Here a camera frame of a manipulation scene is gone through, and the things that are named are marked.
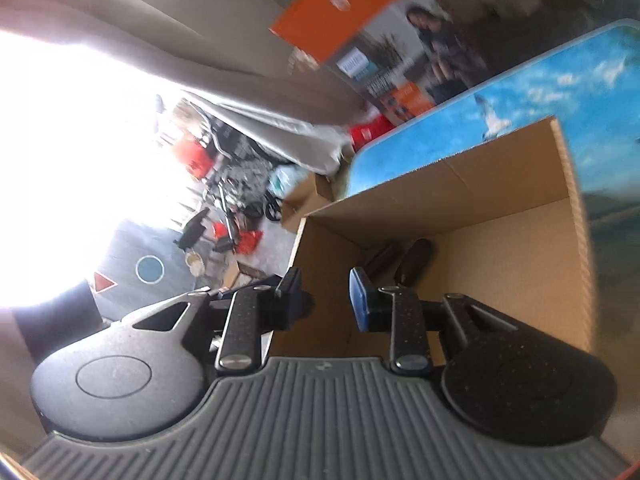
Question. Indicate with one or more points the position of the grey play mat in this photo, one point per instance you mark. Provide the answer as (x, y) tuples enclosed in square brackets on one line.
[(150, 270)]

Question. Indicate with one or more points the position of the wheelchair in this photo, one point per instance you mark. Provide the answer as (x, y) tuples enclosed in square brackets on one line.
[(235, 180)]

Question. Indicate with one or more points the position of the small white bucket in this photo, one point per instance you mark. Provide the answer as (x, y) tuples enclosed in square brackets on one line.
[(195, 262)]

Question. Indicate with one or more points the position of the small cardboard box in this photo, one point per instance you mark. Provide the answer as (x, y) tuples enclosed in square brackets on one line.
[(305, 200)]

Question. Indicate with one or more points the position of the brown cardboard box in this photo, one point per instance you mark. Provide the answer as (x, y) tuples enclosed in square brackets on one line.
[(525, 260)]

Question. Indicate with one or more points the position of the beige curtain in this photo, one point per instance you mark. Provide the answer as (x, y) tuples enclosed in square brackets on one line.
[(200, 10)]

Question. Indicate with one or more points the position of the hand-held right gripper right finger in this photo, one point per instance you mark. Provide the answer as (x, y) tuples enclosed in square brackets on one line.
[(361, 302)]

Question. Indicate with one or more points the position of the red plastic item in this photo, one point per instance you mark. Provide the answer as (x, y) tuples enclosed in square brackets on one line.
[(250, 240)]

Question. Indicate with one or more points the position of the black stool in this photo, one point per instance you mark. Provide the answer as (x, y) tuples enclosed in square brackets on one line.
[(192, 230)]

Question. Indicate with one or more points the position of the red printed plastic bag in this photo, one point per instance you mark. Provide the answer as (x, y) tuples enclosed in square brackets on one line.
[(365, 130)]

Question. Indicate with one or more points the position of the orange printed appliance box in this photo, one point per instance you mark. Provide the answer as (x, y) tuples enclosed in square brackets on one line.
[(345, 5)]

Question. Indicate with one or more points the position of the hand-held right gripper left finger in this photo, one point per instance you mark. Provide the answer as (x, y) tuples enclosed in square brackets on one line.
[(292, 292)]

